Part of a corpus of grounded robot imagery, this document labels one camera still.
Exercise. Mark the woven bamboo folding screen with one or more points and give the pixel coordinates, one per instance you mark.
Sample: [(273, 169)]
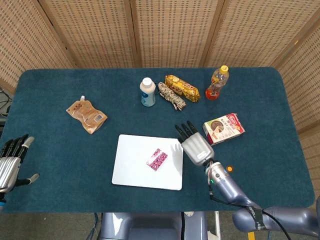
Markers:
[(175, 32)]

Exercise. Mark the white milk bottle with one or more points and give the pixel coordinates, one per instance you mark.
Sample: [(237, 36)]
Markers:
[(147, 93)]

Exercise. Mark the brown spout pouch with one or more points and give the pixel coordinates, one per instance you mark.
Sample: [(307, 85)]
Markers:
[(87, 116)]

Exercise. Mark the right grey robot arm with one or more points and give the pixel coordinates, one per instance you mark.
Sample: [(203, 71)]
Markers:
[(230, 190)]

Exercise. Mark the orange drink bottle yellow cap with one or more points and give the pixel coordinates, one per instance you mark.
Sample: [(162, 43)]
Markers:
[(217, 83)]

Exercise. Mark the yellow biscuit packet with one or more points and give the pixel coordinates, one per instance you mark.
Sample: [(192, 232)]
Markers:
[(182, 88)]

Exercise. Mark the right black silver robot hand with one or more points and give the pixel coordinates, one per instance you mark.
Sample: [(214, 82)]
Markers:
[(197, 148)]

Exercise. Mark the blue felt table cover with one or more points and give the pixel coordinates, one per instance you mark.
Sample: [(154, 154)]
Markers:
[(62, 162)]

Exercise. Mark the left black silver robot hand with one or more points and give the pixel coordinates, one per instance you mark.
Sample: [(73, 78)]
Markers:
[(8, 168)]

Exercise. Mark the red white cake box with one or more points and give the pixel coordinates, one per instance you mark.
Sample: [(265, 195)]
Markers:
[(225, 128)]

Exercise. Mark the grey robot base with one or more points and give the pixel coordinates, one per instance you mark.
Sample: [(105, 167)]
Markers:
[(150, 226)]

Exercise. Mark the white table leg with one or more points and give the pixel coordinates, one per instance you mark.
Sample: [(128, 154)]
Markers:
[(217, 222)]

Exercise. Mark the small orange round disc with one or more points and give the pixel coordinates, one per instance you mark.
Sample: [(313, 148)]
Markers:
[(231, 169)]

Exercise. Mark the pink patterned packet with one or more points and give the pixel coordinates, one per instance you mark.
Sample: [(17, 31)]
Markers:
[(157, 160)]

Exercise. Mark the white rectangular board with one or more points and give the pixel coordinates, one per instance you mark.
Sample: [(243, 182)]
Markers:
[(135, 162)]

